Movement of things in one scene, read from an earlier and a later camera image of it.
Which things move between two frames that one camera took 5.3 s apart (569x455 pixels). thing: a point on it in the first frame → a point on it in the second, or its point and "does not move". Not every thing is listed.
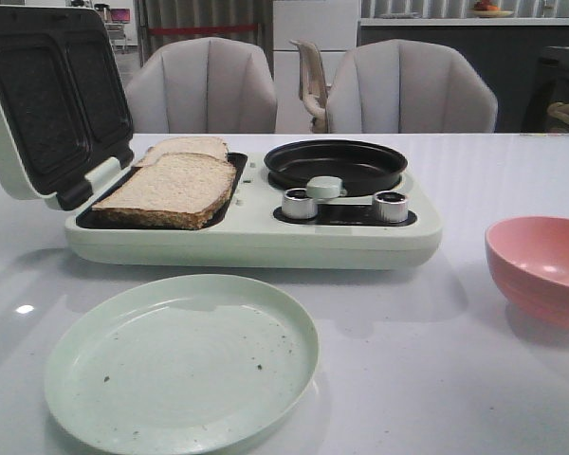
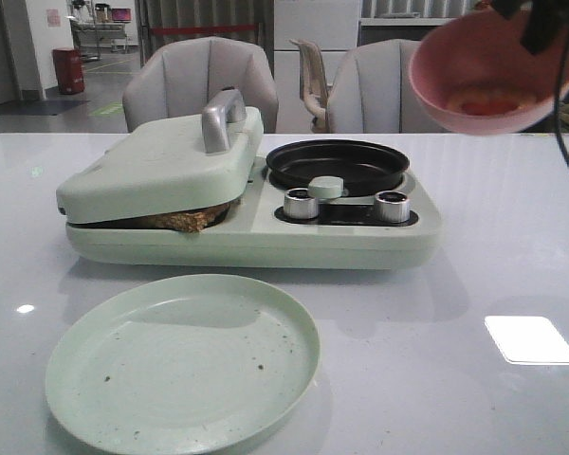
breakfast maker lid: (57, 100) → (181, 166)
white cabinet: (332, 26) does not move
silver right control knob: (391, 207) does not move
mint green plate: (181, 364) does not move
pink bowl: (541, 263) → (477, 74)
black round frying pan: (364, 169) does not move
